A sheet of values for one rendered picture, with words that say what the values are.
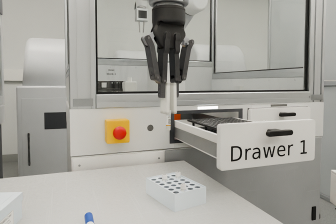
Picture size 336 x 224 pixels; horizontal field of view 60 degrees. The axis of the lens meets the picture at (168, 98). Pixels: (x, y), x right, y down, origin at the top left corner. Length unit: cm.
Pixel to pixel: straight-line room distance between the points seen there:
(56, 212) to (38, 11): 377
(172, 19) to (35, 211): 49
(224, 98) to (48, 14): 347
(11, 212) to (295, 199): 108
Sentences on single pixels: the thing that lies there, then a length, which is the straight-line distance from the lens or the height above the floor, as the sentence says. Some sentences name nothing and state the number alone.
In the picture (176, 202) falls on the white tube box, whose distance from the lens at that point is 64.
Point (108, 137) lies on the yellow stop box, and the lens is 91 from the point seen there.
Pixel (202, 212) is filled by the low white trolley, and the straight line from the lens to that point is 65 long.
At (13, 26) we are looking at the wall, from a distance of 431.
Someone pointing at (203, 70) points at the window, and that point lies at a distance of 106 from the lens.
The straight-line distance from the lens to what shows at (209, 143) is 78.
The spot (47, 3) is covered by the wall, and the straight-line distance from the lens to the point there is 432.
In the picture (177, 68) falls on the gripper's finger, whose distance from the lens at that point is 66.
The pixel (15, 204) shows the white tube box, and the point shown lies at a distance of 64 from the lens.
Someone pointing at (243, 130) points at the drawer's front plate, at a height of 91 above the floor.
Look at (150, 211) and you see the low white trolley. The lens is 65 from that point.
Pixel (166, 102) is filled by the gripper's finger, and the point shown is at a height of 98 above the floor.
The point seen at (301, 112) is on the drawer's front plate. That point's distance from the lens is 129.
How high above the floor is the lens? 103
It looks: 3 degrees down
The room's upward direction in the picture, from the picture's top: straight up
